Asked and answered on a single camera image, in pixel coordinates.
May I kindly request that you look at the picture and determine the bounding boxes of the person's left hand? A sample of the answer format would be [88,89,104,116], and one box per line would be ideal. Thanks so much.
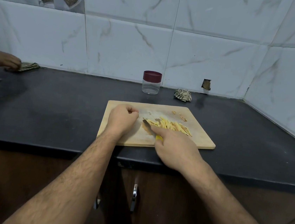
[103,102,141,143]

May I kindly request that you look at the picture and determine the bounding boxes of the person's right hand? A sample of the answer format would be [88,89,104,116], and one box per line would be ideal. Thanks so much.
[144,123,209,175]

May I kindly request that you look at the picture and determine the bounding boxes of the pile of ginger strips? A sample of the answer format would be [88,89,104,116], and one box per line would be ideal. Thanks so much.
[142,116,195,139]

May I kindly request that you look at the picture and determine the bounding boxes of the wooden cutting board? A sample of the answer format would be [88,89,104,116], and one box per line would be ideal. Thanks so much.
[96,97,220,157]

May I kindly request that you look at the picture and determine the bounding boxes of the yellow handled knife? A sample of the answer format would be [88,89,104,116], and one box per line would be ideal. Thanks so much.
[140,119,166,142]

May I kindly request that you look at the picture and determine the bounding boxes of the clear jar maroon lid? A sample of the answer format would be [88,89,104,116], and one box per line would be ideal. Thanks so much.
[141,70,163,96]

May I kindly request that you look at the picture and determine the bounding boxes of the person's left forearm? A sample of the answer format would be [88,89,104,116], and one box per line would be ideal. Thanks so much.
[3,121,120,224]

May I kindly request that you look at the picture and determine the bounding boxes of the person's right forearm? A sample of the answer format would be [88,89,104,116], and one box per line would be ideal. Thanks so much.
[180,160,295,224]

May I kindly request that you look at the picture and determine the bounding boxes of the small ginger peel scraps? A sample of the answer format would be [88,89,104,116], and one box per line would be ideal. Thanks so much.
[171,110,189,122]

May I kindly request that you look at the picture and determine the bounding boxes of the black countertop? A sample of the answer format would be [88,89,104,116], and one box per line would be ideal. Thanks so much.
[0,62,295,188]

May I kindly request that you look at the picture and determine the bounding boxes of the crumpled patterned cloth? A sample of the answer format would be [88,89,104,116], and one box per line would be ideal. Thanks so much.
[172,88,193,104]

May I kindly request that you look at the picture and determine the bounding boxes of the folded green cloth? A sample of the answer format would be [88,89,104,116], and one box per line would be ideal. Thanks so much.
[11,60,41,75]

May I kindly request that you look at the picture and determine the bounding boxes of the brown wooden cabinet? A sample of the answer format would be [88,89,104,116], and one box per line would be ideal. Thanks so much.
[0,147,295,224]

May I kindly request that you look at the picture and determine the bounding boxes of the metal cabinet handle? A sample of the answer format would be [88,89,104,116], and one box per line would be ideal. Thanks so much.
[93,194,102,210]
[129,183,140,213]

